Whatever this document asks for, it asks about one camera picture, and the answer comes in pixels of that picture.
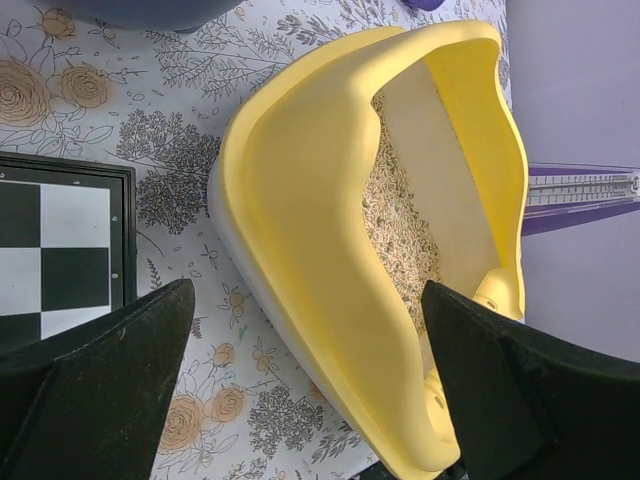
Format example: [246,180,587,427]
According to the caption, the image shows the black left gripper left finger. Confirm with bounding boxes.
[1,279,195,479]

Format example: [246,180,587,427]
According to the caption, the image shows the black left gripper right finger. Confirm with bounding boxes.
[422,281,639,479]

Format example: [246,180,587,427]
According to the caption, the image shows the yellow litter box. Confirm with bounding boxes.
[208,20,528,479]

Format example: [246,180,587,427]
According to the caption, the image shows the blue trash bin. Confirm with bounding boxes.
[39,0,242,32]

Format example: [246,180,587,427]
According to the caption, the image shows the cat litter granules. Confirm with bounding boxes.
[361,93,440,334]

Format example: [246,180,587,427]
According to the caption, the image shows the black white chessboard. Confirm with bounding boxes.
[1,152,137,352]

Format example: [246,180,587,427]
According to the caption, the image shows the floral table mat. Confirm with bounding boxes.
[1,1,506,479]

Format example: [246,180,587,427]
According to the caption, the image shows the purple flashlight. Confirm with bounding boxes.
[403,0,445,12]

